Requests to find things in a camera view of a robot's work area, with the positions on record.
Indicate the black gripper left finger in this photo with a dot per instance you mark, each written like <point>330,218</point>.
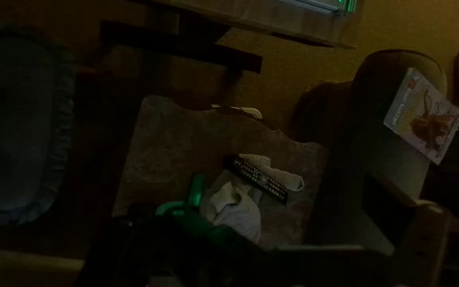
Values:
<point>198,193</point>

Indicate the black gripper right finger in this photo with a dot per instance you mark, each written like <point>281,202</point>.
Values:
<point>423,244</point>

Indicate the black marker pen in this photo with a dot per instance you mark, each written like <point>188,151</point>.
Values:
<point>259,177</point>

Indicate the brown armchair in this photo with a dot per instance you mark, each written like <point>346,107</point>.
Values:
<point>357,159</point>

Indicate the white book with picture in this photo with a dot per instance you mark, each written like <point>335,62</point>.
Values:
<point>426,116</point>

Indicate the dark wooden side table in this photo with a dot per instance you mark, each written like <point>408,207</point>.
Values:
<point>182,48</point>

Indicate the blue ruffled cushion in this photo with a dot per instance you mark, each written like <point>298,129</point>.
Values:
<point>16,127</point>

